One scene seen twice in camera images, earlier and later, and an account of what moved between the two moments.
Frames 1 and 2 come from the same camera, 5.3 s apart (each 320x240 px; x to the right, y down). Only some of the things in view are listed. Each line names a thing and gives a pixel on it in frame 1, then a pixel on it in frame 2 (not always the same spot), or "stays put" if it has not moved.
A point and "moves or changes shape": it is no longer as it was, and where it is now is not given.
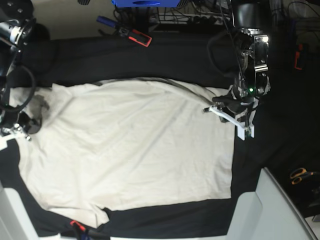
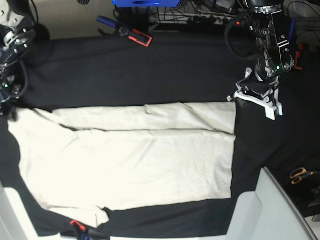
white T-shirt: (123, 143) moves or changes shape
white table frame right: (268, 213) stays put
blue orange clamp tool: (131, 35) stays put
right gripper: (238, 102) -> (264, 84)
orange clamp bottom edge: (73, 221) stays put
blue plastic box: (146, 3) stays put
